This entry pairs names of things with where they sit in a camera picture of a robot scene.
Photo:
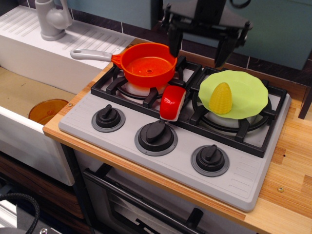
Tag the yellow toy corn cob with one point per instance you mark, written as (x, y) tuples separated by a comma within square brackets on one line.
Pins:
[(221, 99)]

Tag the middle black stove knob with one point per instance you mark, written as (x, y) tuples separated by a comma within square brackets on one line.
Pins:
[(156, 139)]

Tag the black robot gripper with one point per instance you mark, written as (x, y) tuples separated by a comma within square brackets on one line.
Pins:
[(211, 19)]

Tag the black stove knob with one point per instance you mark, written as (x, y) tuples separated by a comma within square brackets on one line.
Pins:
[(156, 139), (210, 161), (108, 119)]

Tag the orange toy pot grey handle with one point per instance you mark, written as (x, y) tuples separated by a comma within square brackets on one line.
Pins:
[(145, 64)]

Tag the grey toy faucet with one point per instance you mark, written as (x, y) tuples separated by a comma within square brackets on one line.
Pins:
[(53, 21)]

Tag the grey toy stove top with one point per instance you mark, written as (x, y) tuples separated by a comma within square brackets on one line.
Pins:
[(239, 186)]

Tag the right black stove knob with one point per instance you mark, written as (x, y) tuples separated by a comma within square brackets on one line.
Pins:
[(210, 161)]

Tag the toy oven door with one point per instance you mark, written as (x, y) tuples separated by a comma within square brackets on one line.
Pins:
[(134, 206)]

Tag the orange translucent sink drain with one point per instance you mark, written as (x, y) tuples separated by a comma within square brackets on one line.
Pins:
[(46, 110)]

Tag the red white toy sushi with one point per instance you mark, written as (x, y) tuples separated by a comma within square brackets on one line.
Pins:
[(171, 103)]

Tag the black burner grate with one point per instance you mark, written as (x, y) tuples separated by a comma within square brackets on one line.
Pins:
[(251, 135)]

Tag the left black stove knob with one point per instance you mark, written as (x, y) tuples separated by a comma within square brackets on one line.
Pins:
[(108, 119)]

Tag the white toy sink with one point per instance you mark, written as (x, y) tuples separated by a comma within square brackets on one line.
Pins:
[(33, 70)]

